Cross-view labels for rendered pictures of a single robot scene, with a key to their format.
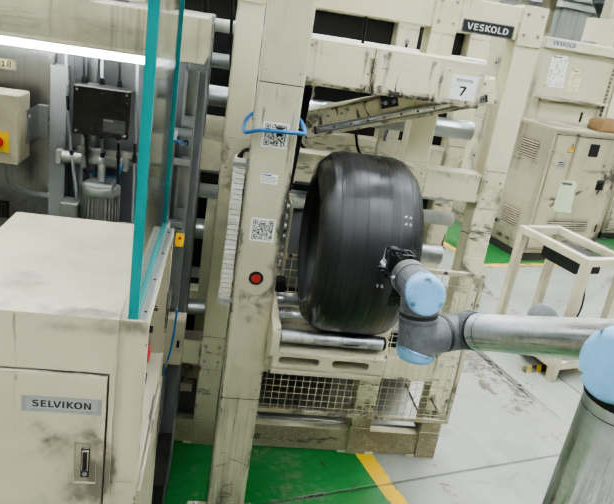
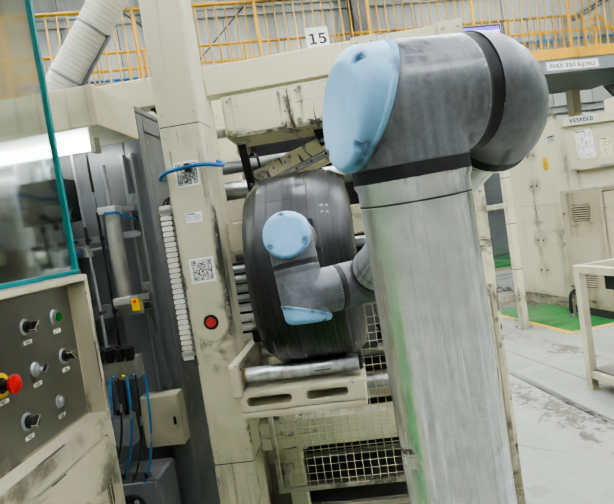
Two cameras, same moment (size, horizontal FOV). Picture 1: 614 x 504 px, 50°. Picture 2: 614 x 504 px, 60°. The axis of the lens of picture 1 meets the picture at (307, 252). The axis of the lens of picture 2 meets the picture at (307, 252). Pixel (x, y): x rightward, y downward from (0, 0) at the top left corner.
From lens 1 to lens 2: 0.88 m
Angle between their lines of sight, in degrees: 22
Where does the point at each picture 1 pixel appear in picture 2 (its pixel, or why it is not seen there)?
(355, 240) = not seen: hidden behind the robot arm
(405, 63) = (316, 90)
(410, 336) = (284, 289)
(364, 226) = not seen: hidden behind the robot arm
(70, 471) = not seen: outside the picture
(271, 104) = (175, 146)
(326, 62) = (244, 113)
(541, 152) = (593, 212)
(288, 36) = (172, 81)
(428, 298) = (286, 235)
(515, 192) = (585, 257)
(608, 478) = (428, 308)
